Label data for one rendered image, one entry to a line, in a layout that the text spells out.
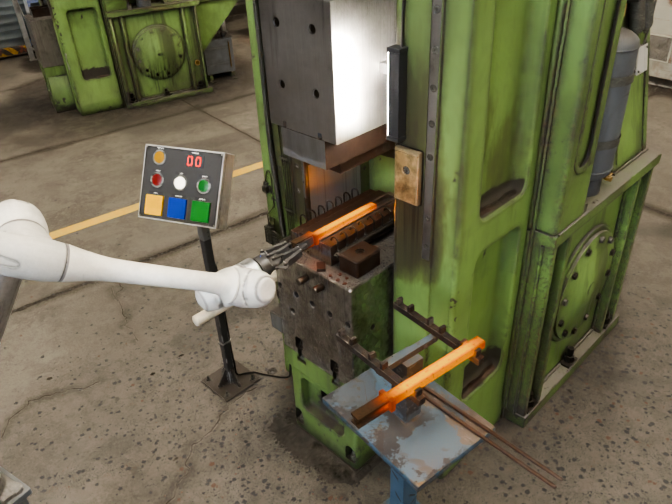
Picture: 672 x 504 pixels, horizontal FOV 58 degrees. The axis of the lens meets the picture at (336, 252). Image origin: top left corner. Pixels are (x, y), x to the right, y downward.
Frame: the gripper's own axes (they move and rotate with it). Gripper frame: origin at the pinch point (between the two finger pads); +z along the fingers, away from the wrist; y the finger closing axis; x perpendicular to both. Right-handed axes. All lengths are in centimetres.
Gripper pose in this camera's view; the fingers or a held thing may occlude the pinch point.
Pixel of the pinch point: (303, 243)
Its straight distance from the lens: 202.0
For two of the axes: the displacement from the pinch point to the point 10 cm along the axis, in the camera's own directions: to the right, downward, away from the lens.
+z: 7.0, -4.2, 5.7
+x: -0.5, -8.3, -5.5
